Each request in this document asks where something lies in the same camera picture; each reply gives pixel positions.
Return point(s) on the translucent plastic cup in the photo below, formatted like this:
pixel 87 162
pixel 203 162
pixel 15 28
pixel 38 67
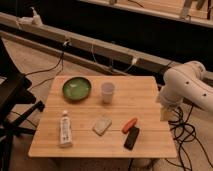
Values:
pixel 107 92

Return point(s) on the green ceramic bowl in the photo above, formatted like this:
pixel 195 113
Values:
pixel 76 88

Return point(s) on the wooden table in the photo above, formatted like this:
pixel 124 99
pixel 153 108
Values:
pixel 134 97

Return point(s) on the white tube with label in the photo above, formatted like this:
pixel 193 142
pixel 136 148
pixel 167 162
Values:
pixel 65 130

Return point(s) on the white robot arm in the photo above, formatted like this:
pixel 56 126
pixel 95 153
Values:
pixel 185 81

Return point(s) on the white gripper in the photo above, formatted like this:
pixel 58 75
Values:
pixel 168 104

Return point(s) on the long metal rail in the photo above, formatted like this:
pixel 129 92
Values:
pixel 155 41

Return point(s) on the black chair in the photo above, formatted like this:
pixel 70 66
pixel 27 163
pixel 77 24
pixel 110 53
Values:
pixel 13 90

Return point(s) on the beige sponge block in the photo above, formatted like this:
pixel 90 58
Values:
pixel 102 125

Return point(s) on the orange marker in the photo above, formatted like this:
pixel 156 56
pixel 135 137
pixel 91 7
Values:
pixel 128 125

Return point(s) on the black rectangular remote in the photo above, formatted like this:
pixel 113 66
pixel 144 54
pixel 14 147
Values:
pixel 131 138

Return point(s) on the white spray bottle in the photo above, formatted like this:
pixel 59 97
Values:
pixel 34 20

